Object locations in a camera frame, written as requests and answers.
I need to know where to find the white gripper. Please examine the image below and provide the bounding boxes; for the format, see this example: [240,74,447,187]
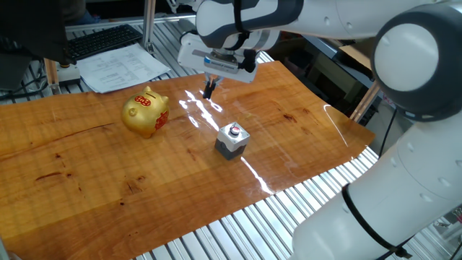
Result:
[176,32,259,100]

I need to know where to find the grey red push button box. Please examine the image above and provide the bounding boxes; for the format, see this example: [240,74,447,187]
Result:
[214,121,251,161]

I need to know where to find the black computer keyboard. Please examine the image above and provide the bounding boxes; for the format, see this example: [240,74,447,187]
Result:
[66,24,144,61]

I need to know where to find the black gripper cable with plug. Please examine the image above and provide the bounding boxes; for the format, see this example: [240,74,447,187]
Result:
[242,48,259,73]

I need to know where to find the printed paper sheets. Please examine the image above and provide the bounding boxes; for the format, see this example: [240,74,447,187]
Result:
[76,43,171,94]

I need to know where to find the black monitor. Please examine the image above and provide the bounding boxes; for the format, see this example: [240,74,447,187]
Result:
[0,0,77,91]

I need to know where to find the aluminium profile post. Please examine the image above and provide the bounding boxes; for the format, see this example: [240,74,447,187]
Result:
[141,0,157,55]

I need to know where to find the aluminium profile rail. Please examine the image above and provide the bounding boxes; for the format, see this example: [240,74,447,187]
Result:
[64,13,198,33]

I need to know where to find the gold piggy bank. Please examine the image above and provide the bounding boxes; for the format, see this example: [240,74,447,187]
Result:
[121,85,170,139]

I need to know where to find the black strap on arm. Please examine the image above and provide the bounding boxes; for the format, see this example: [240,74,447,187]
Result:
[341,183,414,260]

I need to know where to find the silver wrist module blue end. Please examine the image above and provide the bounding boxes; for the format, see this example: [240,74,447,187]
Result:
[191,48,241,75]

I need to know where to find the wood grain vinyl mat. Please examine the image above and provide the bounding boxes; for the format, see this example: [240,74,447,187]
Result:
[0,60,376,260]

